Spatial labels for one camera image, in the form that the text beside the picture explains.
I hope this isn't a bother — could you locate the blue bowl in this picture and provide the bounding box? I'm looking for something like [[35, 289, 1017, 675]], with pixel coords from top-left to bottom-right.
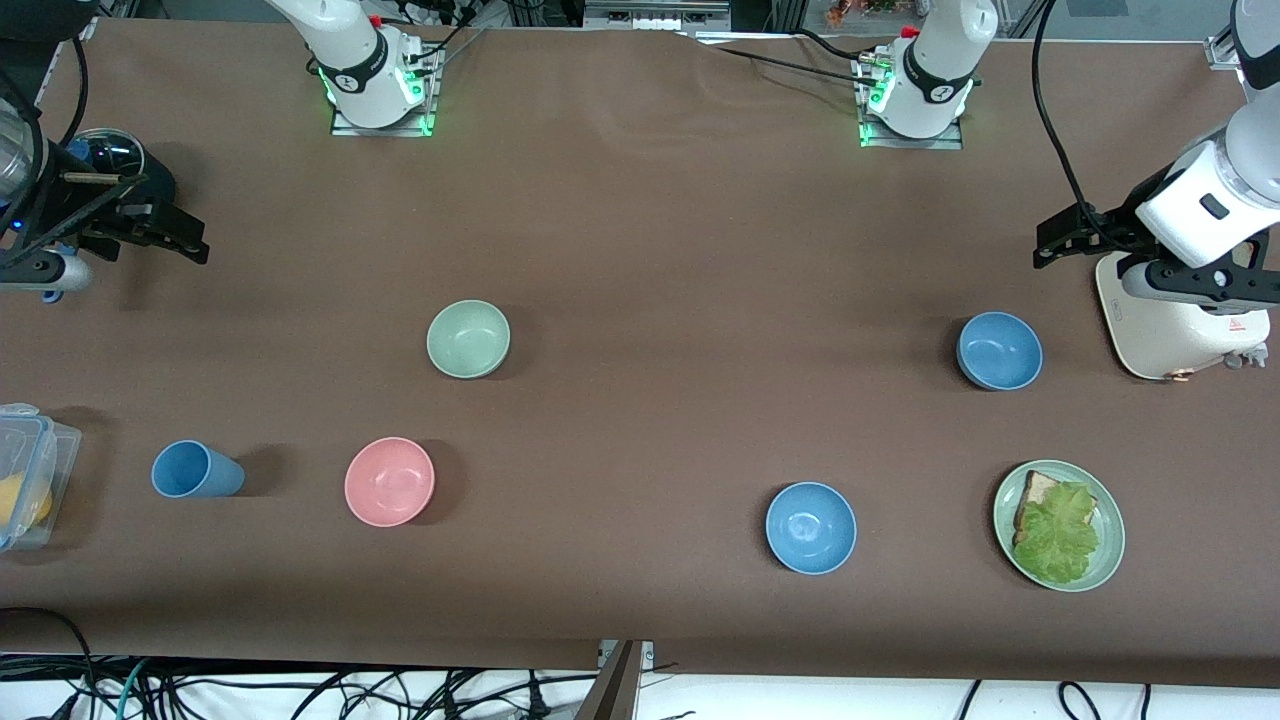
[[765, 481, 858, 576], [956, 311, 1044, 391]]

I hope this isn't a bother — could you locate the clear plastic food container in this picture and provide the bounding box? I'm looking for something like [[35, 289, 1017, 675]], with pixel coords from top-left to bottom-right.
[[0, 403, 83, 553]]

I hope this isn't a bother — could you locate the cream white toaster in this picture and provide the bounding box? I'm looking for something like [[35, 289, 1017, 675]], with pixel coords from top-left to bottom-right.
[[1095, 250, 1271, 383]]

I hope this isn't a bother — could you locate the teal cable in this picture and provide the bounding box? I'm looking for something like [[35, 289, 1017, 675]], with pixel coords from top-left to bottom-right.
[[118, 658, 151, 720]]

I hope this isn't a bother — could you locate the bread slice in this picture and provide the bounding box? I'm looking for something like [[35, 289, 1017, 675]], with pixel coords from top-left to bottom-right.
[[1012, 470, 1099, 546]]

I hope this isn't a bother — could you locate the green lettuce leaf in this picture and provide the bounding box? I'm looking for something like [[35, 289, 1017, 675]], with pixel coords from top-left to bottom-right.
[[1012, 482, 1101, 586]]

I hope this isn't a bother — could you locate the brown table cover sheet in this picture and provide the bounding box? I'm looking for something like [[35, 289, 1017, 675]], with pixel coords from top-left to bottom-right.
[[0, 18, 1280, 691]]

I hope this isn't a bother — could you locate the green plate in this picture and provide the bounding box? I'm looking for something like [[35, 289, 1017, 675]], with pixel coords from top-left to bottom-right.
[[993, 459, 1127, 593]]

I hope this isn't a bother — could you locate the blue cup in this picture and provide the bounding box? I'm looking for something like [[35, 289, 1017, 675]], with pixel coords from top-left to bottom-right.
[[151, 440, 246, 499]]

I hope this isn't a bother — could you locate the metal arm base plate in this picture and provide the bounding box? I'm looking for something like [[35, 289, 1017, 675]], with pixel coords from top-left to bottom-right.
[[858, 50, 966, 151], [330, 45, 438, 138]]

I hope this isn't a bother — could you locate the yellow fruit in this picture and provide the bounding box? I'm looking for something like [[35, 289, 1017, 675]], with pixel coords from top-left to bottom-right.
[[0, 472, 53, 531]]

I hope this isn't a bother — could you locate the pink bowl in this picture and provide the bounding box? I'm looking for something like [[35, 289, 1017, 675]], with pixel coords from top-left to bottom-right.
[[344, 436, 437, 528]]

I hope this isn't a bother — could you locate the green bowl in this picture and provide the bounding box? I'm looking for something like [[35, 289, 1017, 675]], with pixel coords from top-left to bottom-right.
[[426, 299, 512, 380]]

